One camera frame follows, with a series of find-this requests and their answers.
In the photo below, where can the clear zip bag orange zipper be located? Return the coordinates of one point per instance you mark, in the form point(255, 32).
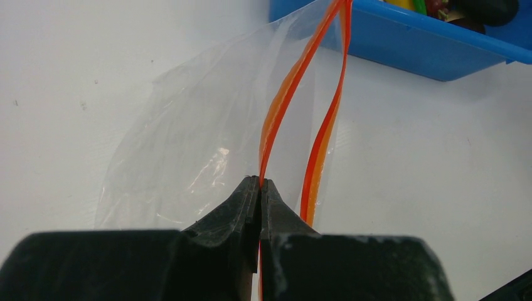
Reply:
point(264, 104)

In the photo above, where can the long green toy bean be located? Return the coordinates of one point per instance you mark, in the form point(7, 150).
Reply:
point(420, 6)

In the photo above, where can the blue plastic bin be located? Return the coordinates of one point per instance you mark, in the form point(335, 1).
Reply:
point(424, 46)

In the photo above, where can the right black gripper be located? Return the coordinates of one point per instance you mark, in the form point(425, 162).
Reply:
point(518, 289)

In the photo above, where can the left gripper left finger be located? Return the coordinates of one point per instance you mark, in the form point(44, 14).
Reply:
point(213, 259)

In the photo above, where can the yellow toy banana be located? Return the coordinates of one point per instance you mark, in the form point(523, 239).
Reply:
point(405, 4)

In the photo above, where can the dark purple toy eggplant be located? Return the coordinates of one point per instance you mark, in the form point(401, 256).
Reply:
point(476, 15)

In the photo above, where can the red toy grapes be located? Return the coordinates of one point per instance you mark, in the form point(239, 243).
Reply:
point(440, 9)

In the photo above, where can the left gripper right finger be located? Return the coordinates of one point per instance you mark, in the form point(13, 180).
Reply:
point(298, 263)

